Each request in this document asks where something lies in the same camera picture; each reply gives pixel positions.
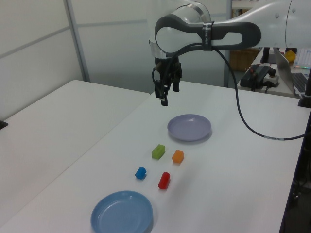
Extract blue block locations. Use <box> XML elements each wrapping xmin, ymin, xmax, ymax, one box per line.
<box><xmin>135</xmin><ymin>166</ymin><xmax>147</xmax><ymax>181</ymax></box>

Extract black monitor with stand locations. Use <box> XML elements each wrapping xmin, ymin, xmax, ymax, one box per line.
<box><xmin>261</xmin><ymin>47</ymin><xmax>271</xmax><ymax>64</ymax></box>

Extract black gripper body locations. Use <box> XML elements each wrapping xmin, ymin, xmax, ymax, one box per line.
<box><xmin>154</xmin><ymin>56</ymin><xmax>183</xmax><ymax>81</ymax></box>

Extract red cylinder block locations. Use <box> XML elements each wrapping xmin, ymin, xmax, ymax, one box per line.
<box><xmin>157</xmin><ymin>172</ymin><xmax>171</xmax><ymax>190</ymax></box>

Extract grey emergency stop button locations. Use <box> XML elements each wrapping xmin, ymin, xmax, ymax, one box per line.
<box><xmin>263</xmin><ymin>70</ymin><xmax>280</xmax><ymax>88</ymax></box>

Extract black power box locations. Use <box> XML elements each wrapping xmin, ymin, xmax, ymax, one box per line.
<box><xmin>240</xmin><ymin>65</ymin><xmax>271</xmax><ymax>92</ymax></box>

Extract green block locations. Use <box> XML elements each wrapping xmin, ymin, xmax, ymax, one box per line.
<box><xmin>151</xmin><ymin>144</ymin><xmax>166</xmax><ymax>160</ymax></box>

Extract silver laptop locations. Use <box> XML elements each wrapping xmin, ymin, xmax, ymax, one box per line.
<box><xmin>273</xmin><ymin>47</ymin><xmax>311</xmax><ymax>97</ymax></box>

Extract cardboard box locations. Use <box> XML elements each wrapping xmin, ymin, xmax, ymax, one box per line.
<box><xmin>229</xmin><ymin>48</ymin><xmax>260</xmax><ymax>72</ymax></box>

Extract yellow round object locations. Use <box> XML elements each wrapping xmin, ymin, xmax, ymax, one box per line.
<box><xmin>284</xmin><ymin>50</ymin><xmax>296</xmax><ymax>64</ymax></box>

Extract purple plate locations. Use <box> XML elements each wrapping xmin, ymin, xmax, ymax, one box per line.
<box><xmin>167</xmin><ymin>114</ymin><xmax>212</xmax><ymax>142</ymax></box>

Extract blue plate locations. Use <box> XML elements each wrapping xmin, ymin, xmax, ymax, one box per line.
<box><xmin>90</xmin><ymin>190</ymin><xmax>154</xmax><ymax>233</ymax></box>

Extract orange block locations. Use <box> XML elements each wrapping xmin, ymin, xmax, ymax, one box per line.
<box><xmin>172</xmin><ymin>150</ymin><xmax>185</xmax><ymax>165</ymax></box>

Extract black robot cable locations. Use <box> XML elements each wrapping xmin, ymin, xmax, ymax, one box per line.
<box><xmin>152</xmin><ymin>43</ymin><xmax>307</xmax><ymax>141</ymax></box>

